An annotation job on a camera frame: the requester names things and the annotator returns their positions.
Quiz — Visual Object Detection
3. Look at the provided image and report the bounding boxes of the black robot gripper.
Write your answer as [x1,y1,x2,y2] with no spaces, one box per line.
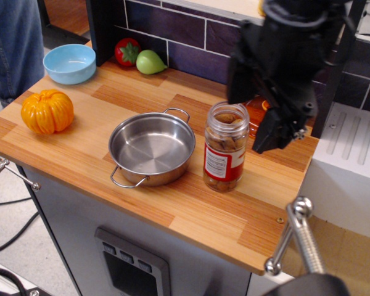
[226,1,347,154]

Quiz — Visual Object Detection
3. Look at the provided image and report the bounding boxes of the clear almond jar red label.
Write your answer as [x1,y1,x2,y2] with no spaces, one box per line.
[203,102,250,192]

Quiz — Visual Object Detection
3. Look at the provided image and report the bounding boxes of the stainless steel pot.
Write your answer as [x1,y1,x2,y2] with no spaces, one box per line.
[109,107,195,189]

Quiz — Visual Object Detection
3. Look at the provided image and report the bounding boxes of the orange glass pot lid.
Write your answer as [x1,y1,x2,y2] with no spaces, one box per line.
[243,96,270,139]

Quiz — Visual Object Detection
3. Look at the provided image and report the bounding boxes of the light wooden shelf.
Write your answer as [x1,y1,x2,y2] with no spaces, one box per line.
[168,0,265,25]

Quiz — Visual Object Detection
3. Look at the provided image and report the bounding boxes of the white dish drainer sink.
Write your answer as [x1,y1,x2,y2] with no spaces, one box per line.
[313,102,370,178]

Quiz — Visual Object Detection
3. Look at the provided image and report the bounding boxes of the chrome clamp screw right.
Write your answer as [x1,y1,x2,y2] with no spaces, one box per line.
[265,196,326,276]

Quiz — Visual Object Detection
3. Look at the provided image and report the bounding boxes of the green toy pear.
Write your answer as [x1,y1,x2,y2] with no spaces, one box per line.
[136,49,167,75]

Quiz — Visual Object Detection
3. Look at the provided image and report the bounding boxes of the red toy strawberry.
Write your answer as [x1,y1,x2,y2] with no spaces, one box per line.
[115,38,141,67]

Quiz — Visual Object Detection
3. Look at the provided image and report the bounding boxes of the light blue bowl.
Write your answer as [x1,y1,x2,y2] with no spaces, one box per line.
[43,44,96,85]

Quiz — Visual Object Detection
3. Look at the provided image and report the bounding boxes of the grey oven control panel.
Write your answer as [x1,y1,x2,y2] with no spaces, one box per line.
[94,228,171,295]

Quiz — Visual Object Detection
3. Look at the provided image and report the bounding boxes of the orange toy pumpkin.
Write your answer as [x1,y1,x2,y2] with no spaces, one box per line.
[20,89,75,134]

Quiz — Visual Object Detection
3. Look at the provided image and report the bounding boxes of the person leg blue jeans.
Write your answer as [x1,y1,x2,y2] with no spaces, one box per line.
[0,1,45,107]

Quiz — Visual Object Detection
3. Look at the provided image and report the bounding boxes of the black shelf post right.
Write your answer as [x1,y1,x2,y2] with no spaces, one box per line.
[310,0,368,139]

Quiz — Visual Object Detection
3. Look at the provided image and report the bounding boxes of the black shelf post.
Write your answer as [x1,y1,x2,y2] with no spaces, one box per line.
[310,0,368,139]
[86,0,126,66]

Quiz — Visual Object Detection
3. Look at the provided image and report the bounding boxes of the black shelf post left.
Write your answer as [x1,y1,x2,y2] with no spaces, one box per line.
[86,0,126,66]

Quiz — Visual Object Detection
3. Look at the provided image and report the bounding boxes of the black floor cable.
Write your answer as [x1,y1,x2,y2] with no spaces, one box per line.
[0,197,40,257]

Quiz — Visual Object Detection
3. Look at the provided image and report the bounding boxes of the chrome clamp handle left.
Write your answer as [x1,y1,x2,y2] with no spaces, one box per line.
[0,157,41,192]

